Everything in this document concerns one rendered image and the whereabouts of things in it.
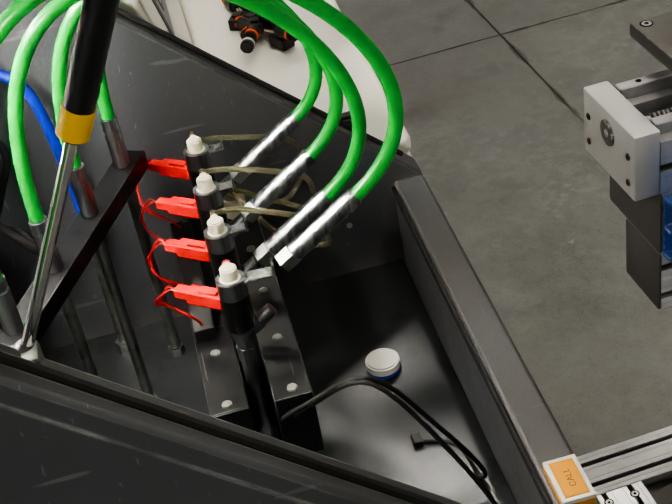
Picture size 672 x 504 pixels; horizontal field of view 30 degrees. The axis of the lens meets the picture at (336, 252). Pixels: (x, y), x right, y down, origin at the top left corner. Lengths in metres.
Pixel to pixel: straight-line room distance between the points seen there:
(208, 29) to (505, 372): 0.85
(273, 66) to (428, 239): 0.44
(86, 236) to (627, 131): 0.63
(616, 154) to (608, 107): 0.06
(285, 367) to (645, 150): 0.52
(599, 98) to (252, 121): 0.42
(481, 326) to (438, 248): 0.14
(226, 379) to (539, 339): 1.54
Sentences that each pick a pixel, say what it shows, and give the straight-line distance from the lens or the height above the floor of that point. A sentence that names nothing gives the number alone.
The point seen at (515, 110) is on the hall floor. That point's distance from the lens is 3.46.
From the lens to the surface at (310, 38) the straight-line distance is 1.14.
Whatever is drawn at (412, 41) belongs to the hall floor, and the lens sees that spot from 3.87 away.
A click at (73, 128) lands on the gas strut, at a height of 1.46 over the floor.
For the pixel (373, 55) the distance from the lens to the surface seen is 1.06.
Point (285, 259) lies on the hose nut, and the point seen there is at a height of 1.11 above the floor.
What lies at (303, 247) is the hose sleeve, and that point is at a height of 1.12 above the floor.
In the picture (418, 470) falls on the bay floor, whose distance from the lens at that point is 1.32.
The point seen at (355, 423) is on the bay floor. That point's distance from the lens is 1.38.
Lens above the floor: 1.79
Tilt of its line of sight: 36 degrees down
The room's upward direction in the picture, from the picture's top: 10 degrees counter-clockwise
